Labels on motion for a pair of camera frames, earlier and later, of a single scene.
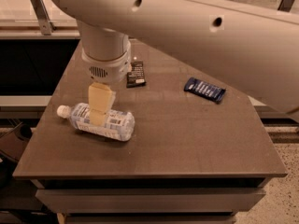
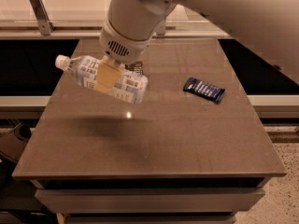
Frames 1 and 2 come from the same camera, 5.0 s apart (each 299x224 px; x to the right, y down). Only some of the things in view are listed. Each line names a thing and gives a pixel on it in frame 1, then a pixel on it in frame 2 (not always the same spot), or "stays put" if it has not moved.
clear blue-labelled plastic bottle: [121, 125] -> [132, 87]
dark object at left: [13, 142] stays put
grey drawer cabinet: [150, 201] stays put
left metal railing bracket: [41, 13] stays put
